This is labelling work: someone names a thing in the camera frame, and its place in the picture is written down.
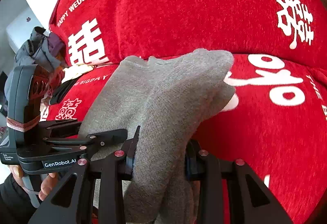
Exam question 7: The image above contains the grey knit sweater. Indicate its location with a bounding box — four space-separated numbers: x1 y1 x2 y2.
79 49 235 223

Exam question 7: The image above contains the pile of mixed clothes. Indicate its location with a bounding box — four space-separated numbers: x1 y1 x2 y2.
4 27 68 101

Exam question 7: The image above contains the person's left hand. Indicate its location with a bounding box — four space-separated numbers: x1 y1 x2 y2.
8 165 59 201

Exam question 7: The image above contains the black folded garment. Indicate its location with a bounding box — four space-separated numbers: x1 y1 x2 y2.
49 78 78 105

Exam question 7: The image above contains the red bed sheet white print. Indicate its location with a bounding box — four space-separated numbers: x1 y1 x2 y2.
47 54 326 223

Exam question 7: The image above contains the red quilt with white characters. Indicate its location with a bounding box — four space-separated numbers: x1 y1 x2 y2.
49 0 326 69

